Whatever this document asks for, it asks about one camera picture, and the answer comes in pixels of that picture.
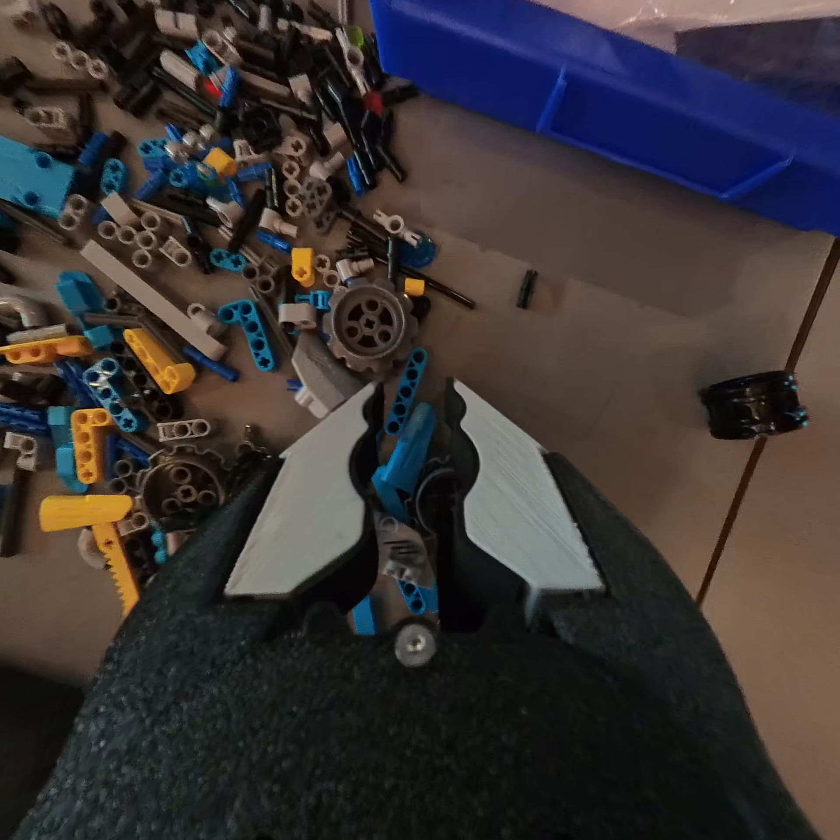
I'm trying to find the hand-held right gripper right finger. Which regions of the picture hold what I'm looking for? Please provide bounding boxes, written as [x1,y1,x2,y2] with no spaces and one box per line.
[438,377,606,624]

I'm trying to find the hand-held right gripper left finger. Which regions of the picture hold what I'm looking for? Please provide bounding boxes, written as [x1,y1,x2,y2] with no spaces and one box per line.
[223,381,385,621]

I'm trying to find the blue cone piece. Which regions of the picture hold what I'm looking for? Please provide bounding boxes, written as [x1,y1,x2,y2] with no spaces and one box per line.
[373,402,437,506]

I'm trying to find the pile of building pieces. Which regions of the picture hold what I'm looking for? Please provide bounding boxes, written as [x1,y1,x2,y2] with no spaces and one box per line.
[0,0,476,631]

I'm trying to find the grey toothed wheel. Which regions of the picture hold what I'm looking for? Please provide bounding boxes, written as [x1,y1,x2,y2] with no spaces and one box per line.
[325,282,421,376]
[134,443,231,526]
[410,459,463,526]

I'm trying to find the black rubber tyre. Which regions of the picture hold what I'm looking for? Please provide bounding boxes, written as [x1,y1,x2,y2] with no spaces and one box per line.
[699,371,808,439]

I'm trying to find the blue storage bin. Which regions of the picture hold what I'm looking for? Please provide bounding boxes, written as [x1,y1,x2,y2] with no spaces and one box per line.
[367,0,840,236]

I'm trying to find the clear plastic bags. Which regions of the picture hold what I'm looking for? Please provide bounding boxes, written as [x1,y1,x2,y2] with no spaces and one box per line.
[545,0,840,99]

